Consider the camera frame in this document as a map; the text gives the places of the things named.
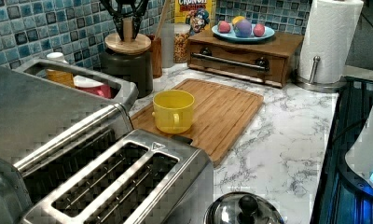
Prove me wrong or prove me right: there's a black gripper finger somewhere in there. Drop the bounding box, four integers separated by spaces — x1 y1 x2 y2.
100 0 124 40
131 0 149 39

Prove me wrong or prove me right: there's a round wooden lid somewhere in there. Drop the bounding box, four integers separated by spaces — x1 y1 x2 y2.
104 18 151 55

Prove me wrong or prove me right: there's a clear jar with lid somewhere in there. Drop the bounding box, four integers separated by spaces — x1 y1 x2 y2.
173 23 190 63

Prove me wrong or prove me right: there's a black tea container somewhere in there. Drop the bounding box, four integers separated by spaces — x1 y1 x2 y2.
100 49 153 98

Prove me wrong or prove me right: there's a steel pot lid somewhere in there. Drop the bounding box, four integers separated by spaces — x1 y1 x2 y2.
203 191 284 224

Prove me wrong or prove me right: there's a brown wooden utensil cup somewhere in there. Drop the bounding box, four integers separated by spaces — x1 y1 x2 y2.
148 35 162 78

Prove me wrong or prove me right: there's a frosted plastic cup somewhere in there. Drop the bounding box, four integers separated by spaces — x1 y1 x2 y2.
160 23 174 68

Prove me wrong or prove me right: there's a wooden pestle stick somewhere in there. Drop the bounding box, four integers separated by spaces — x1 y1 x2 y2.
154 0 171 40

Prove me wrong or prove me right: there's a yellow cereal box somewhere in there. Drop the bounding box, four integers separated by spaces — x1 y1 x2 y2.
174 0 216 35

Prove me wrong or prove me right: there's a pink white bowl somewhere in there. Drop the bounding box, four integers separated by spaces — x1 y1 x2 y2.
74 76 112 99

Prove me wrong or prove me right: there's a red plush strawberry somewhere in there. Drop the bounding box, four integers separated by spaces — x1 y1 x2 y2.
217 21 231 34
253 23 265 37

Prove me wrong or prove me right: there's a yellow mug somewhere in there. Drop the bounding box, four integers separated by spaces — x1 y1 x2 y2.
152 90 195 133

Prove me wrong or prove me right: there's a yellow plush lemon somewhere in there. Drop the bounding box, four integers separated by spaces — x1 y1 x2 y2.
231 16 245 25

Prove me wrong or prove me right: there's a purple plush plum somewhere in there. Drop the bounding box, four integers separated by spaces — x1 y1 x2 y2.
233 19 252 37

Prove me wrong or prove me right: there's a bamboo cutting board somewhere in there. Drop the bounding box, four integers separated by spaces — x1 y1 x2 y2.
130 77 265 168

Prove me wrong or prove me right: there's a silver toaster oven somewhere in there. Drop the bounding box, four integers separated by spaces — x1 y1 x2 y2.
0 59 138 224

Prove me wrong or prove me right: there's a light blue plate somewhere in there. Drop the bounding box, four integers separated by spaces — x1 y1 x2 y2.
211 23 276 43

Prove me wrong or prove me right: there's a wooden drawer box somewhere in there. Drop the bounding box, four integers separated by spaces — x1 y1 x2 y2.
187 31 303 88

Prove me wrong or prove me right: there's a silver slot toaster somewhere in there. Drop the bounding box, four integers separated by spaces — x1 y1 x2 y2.
21 130 214 224

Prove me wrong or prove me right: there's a paper towel roll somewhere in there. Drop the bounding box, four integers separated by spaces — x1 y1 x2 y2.
298 0 364 83

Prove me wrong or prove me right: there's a steel paper towel holder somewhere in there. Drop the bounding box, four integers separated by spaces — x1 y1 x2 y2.
292 56 347 93

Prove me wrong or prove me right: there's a black cable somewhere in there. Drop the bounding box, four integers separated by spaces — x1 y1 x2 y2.
331 118 369 146

